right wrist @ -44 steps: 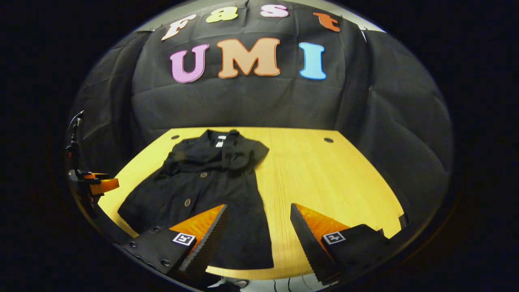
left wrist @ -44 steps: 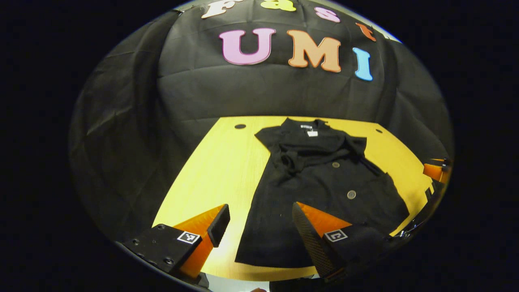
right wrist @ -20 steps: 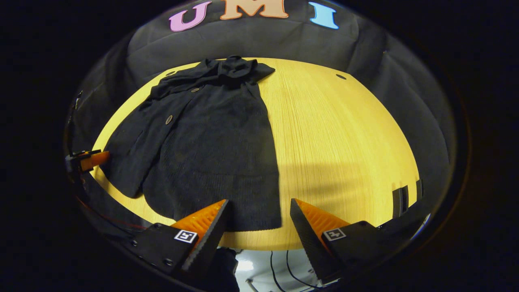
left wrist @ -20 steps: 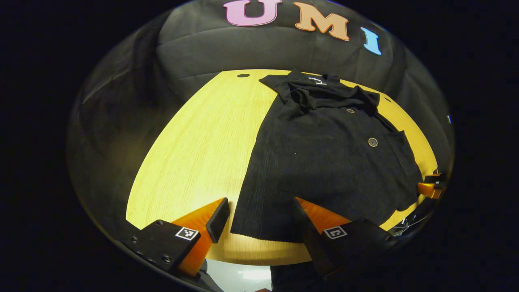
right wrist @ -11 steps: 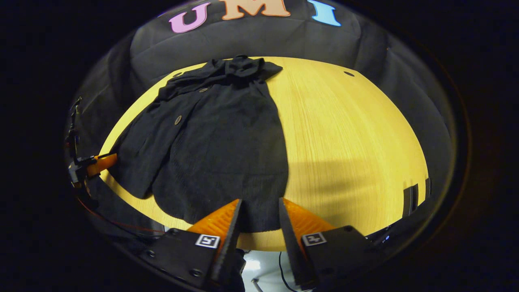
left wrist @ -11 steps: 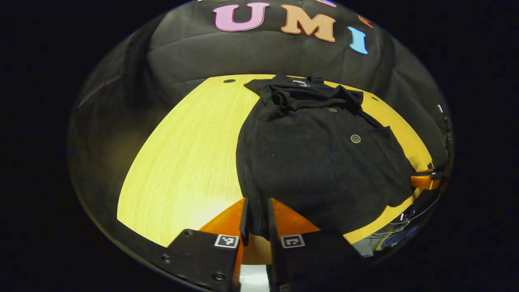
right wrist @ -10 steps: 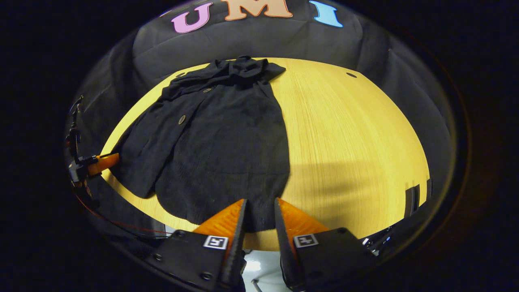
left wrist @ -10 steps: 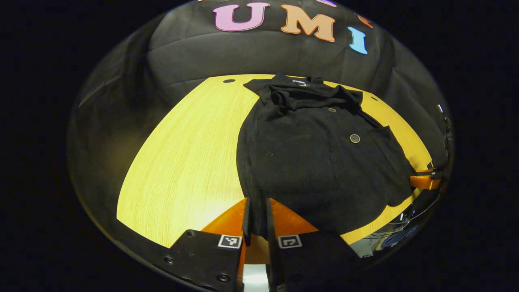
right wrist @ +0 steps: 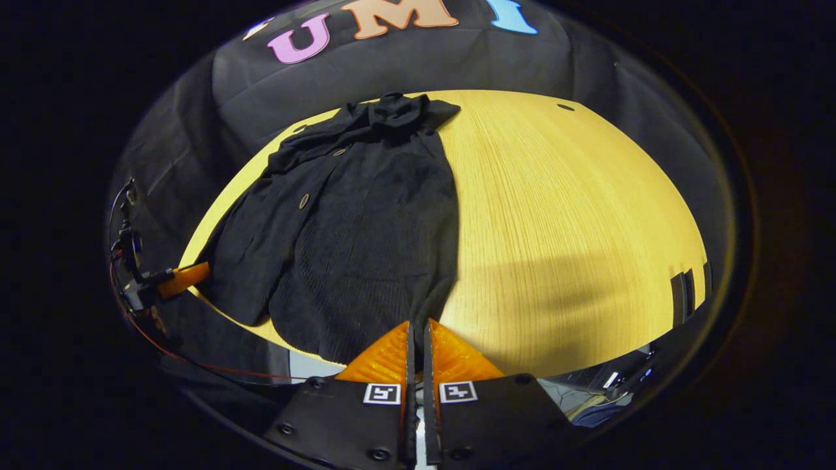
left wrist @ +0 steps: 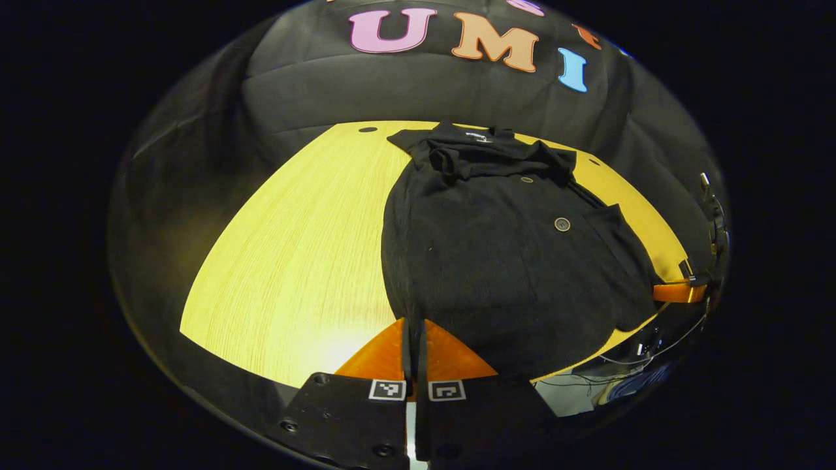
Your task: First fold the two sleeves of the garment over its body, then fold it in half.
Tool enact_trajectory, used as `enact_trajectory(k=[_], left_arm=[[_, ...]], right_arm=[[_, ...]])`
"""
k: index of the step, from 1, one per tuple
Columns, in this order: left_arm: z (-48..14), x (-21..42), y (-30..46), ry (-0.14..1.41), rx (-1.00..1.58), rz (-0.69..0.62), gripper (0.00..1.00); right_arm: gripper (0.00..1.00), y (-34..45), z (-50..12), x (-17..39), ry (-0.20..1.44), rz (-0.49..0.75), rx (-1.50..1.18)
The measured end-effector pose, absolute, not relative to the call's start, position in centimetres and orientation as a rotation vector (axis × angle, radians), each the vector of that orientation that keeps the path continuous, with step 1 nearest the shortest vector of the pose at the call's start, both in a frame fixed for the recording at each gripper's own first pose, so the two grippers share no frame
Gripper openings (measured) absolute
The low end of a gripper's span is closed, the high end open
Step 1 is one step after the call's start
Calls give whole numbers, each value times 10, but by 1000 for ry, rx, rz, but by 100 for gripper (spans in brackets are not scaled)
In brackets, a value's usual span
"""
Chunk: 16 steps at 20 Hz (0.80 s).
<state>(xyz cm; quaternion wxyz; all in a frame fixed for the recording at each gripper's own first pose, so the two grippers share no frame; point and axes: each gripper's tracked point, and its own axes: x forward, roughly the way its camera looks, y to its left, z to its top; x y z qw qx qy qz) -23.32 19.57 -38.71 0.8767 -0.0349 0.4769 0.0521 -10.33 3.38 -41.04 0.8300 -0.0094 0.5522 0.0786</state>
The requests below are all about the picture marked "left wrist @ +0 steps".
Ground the black button shirt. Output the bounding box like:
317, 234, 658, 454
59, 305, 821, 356
381, 121, 660, 379

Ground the black backdrop cloth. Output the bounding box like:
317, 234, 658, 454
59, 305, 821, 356
111, 0, 729, 405

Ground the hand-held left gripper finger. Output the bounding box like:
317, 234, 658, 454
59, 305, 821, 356
265, 318, 414, 470
416, 319, 562, 464

